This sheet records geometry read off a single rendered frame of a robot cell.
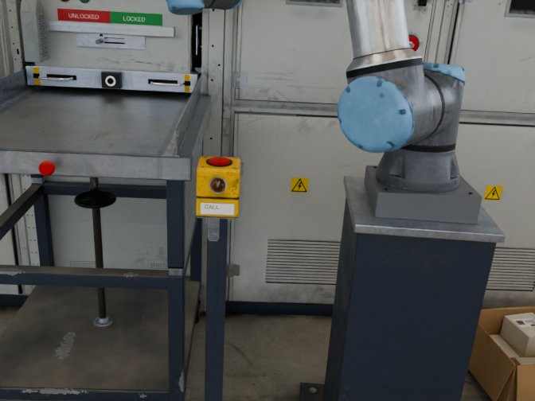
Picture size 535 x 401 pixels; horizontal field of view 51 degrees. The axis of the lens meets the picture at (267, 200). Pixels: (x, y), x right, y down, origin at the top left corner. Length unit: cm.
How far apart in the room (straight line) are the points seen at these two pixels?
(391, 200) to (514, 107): 94
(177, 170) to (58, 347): 77
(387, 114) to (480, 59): 98
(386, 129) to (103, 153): 62
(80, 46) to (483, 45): 129
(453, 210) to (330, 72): 79
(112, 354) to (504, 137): 147
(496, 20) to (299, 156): 77
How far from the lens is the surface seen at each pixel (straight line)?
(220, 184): 103
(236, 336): 213
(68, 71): 194
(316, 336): 216
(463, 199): 129
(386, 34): 113
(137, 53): 190
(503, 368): 196
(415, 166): 128
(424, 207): 128
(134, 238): 214
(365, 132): 111
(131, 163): 130
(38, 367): 178
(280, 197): 201
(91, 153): 131
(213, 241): 112
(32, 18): 185
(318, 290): 220
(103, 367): 174
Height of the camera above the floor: 124
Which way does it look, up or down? 22 degrees down
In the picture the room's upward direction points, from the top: 3 degrees clockwise
